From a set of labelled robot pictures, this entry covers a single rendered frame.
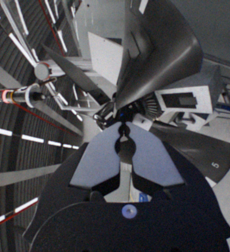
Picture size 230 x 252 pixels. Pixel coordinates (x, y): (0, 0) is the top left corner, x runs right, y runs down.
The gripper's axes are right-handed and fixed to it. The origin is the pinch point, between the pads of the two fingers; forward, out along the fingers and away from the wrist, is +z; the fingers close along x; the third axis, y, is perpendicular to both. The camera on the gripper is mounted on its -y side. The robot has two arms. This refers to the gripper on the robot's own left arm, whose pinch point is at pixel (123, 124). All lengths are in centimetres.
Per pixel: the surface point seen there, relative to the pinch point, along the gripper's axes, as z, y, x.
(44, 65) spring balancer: 90, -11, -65
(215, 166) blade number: 4.7, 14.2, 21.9
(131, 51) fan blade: 8.5, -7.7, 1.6
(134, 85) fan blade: 6.6, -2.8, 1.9
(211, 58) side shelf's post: 70, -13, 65
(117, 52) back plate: 47.7, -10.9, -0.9
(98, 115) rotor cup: 21.5, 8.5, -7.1
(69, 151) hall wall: 880, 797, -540
